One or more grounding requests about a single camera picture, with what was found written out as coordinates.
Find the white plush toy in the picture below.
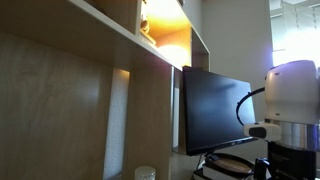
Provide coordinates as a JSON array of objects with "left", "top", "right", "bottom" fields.
[{"left": 139, "top": 18, "right": 151, "bottom": 34}]

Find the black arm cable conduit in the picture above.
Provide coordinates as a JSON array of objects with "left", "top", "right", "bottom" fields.
[{"left": 235, "top": 87, "right": 267, "bottom": 127}]

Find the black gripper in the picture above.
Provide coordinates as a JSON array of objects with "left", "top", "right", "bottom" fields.
[{"left": 267, "top": 141, "right": 318, "bottom": 180}]

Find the light wood shelf unit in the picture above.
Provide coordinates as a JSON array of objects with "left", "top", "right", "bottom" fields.
[{"left": 0, "top": 0, "right": 212, "bottom": 180}]

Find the bright window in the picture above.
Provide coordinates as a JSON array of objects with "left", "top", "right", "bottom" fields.
[{"left": 269, "top": 0, "right": 320, "bottom": 68}]

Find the black computer monitor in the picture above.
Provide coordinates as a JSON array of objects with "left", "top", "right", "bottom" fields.
[{"left": 181, "top": 65, "right": 259, "bottom": 157}]

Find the glass jar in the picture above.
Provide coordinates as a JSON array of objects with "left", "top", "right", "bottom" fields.
[{"left": 134, "top": 165, "right": 157, "bottom": 180}]

